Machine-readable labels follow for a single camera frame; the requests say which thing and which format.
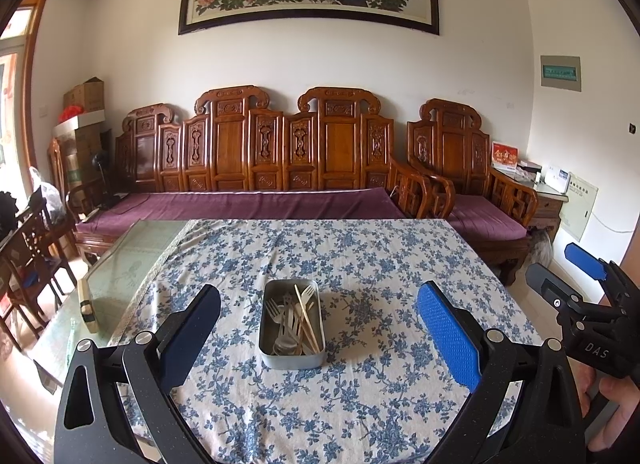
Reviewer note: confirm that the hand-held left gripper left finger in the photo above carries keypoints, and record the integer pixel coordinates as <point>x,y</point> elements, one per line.
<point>195,334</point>

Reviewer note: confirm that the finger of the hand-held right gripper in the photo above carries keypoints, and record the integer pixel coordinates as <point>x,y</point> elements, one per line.
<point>535,274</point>
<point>585,260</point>

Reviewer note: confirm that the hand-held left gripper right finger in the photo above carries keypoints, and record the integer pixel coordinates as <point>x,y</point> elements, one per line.
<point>447,336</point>

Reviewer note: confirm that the grey metal tray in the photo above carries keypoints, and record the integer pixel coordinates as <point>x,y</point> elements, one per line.
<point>290,361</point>

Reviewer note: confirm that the light bamboo chopstick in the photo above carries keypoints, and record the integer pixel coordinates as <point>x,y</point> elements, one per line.
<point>307,319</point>
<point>306,324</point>

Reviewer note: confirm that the white plastic spoon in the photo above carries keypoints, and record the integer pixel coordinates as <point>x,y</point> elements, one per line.
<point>308,294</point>

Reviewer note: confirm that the person's right hand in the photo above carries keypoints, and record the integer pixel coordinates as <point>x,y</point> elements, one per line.
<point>622,399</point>

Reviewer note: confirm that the clear plastic bag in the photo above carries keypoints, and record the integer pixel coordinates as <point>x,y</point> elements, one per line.
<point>541,250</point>

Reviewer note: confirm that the wooden side table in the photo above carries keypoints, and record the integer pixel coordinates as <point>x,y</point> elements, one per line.
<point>547,209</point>

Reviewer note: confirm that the purple armchair cushion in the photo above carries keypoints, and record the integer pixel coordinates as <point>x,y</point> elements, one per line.
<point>480,216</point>

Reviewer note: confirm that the white desk phone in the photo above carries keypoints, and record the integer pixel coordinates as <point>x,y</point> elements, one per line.
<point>556,178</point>

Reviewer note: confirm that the tissue box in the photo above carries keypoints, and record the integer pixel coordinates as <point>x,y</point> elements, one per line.
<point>529,169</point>

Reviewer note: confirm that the beige block with black band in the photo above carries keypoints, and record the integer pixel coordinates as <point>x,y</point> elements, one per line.
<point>87,306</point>

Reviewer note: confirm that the red desk card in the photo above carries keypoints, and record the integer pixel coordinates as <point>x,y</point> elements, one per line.
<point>505,157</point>

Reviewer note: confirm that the blue floral tablecloth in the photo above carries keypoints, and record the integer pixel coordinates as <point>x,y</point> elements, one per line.
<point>350,409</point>

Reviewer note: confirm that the carved wooden armchair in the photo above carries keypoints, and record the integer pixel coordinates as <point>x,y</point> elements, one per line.
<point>452,143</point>

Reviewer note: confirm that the carved wooden sofa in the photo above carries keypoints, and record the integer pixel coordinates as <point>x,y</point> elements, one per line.
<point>230,153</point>

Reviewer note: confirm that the wooden dining chair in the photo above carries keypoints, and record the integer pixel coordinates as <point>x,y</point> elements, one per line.
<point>35,244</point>

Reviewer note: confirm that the black desk lamp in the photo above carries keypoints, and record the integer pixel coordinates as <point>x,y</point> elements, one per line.
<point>102,168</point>

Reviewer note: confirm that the white plastic bag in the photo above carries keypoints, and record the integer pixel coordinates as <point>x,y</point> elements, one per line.
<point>47,194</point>

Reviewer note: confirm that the stacked brown cartons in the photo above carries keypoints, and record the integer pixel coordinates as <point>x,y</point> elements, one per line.
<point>85,153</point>

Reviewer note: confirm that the wooden round-back chair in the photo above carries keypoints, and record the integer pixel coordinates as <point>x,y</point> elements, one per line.
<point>57,168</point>

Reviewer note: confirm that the black bag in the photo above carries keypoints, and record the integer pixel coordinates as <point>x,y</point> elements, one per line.
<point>7,211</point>

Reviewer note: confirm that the white flat box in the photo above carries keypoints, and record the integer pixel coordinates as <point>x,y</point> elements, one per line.
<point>80,124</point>

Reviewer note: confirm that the red artificial flowers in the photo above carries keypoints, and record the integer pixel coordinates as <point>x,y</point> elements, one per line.
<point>71,113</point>

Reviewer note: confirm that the brown cardboard box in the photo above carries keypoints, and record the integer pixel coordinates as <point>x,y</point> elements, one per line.
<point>87,96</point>

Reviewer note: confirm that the white wall panel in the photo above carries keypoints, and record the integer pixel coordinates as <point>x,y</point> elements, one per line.
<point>579,201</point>

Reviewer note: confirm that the grey wall electrical box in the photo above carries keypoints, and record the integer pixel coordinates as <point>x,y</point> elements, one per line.
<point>561,73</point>

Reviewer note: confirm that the wooden door frame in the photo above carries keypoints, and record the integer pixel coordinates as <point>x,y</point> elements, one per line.
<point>35,68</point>

